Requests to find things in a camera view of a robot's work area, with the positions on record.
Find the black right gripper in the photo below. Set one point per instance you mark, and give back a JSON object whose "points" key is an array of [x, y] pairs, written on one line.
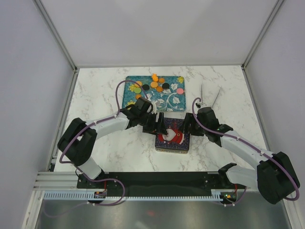
{"points": [[190, 119]]}

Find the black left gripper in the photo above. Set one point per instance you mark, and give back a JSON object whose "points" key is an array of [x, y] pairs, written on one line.
{"points": [[156, 127]]}

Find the gold tin lid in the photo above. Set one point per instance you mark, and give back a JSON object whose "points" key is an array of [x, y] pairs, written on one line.
{"points": [[174, 139]]}

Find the square cookie tin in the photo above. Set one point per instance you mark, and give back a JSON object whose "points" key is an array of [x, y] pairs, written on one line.
{"points": [[168, 150]]}

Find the silver metal tongs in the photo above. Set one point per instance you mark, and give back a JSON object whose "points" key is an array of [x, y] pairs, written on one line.
{"points": [[209, 94]]}

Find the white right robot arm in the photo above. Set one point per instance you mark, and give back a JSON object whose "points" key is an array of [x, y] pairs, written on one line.
{"points": [[272, 174]]}

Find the teal floral tray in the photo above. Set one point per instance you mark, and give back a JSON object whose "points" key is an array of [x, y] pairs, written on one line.
{"points": [[170, 99]]}

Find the pink cookie right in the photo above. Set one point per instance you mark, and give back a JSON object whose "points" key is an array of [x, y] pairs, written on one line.
{"points": [[180, 90]]}

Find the orange ridged cookie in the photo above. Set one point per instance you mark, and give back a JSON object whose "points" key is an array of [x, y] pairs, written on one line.
{"points": [[138, 96]]}

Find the black sandwich cookie right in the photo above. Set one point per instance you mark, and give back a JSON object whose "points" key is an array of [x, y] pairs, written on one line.
{"points": [[165, 86]]}

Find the black sandwich cookie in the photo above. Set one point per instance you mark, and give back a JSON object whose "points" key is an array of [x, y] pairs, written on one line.
{"points": [[165, 86], [145, 87]]}

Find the green cookie on tray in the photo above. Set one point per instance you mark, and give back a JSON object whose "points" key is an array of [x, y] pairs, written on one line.
{"points": [[137, 90]]}

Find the orange round cookie centre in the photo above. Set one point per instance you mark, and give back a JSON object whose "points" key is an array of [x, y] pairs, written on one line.
{"points": [[154, 84]]}

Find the orange round cookie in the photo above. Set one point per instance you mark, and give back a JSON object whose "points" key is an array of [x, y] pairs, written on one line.
{"points": [[138, 84], [154, 84]]}

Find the orange fish cookie top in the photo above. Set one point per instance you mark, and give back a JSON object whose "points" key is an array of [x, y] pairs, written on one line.
{"points": [[155, 78]]}

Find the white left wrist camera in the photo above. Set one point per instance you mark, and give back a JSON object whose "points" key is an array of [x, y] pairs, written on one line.
{"points": [[156, 106]]}

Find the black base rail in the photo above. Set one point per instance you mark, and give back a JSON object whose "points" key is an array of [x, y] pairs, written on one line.
{"points": [[171, 184]]}

